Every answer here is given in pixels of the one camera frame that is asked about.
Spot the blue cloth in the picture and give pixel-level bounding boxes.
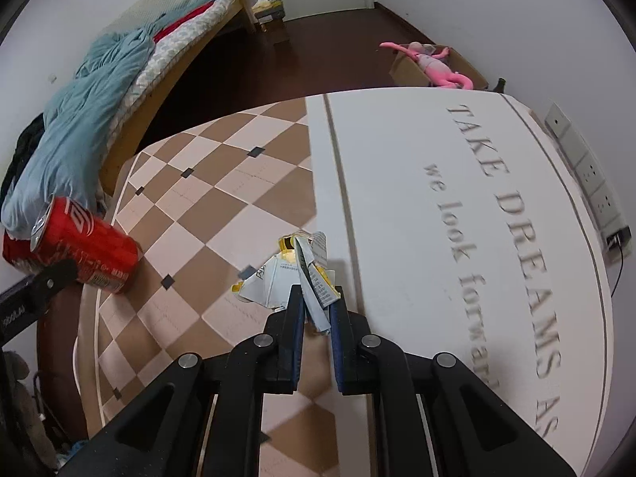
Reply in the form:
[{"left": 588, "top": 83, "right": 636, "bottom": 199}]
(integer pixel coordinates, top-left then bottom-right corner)
[{"left": 57, "top": 440, "right": 87, "bottom": 463}]

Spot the pink plush toy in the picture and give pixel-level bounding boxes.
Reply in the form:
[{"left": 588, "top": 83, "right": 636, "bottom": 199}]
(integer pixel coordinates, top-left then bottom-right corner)
[{"left": 380, "top": 41, "right": 475, "bottom": 91}]

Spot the wooden bed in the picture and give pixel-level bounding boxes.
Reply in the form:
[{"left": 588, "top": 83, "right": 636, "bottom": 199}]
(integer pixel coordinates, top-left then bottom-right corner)
[{"left": 0, "top": 0, "right": 259, "bottom": 269}]

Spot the small cardboard box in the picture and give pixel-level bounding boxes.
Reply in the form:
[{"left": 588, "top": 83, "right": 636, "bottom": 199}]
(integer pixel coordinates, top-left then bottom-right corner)
[{"left": 258, "top": 17, "right": 291, "bottom": 45}]

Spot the open cardboard box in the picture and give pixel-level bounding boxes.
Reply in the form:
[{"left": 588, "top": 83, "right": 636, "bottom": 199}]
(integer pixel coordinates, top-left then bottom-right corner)
[{"left": 388, "top": 46, "right": 490, "bottom": 91}]

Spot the white power strip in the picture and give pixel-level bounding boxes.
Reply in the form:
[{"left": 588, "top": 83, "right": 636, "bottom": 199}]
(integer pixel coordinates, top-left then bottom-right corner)
[{"left": 544, "top": 103, "right": 626, "bottom": 232}]

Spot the black cable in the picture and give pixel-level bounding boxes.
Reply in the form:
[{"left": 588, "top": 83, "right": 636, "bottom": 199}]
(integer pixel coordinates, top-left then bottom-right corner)
[{"left": 611, "top": 246, "right": 628, "bottom": 299}]

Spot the black charger plug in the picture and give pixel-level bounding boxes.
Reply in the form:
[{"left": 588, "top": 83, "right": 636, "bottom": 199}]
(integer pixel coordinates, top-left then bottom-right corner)
[{"left": 602, "top": 227, "right": 632, "bottom": 252}]

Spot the patterned bed sheet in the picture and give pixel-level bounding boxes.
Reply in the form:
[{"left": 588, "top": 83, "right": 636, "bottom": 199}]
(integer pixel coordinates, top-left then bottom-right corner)
[{"left": 107, "top": 0, "right": 239, "bottom": 150}]

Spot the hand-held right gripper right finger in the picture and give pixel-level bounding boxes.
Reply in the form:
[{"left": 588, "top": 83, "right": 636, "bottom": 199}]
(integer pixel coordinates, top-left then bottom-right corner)
[{"left": 329, "top": 285, "right": 580, "bottom": 477}]

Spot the red soda can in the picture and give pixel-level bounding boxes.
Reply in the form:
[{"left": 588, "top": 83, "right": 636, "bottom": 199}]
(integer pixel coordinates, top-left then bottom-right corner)
[{"left": 31, "top": 196, "right": 145, "bottom": 294}]

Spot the black clothing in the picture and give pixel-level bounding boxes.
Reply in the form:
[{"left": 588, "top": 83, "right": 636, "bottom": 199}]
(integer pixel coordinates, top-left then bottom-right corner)
[{"left": 0, "top": 114, "right": 45, "bottom": 204}]

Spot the checkered printed table cover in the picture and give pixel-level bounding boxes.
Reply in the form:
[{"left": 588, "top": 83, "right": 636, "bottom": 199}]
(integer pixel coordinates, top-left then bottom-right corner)
[{"left": 74, "top": 87, "right": 613, "bottom": 477}]

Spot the torn white yellow wrapper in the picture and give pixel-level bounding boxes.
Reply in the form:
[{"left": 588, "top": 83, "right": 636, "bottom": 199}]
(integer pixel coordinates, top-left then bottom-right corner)
[{"left": 231, "top": 231, "right": 341, "bottom": 334}]

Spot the light blue duvet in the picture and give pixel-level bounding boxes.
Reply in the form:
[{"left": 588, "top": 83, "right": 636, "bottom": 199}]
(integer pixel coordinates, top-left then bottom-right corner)
[{"left": 0, "top": 30, "right": 157, "bottom": 232}]

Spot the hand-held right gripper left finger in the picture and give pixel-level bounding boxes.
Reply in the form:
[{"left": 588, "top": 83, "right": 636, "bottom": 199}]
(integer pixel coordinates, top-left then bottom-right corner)
[{"left": 57, "top": 284, "right": 306, "bottom": 477}]

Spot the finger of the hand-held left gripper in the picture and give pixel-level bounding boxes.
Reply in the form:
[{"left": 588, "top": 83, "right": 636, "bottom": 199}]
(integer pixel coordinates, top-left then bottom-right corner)
[{"left": 0, "top": 260, "right": 76, "bottom": 309}]

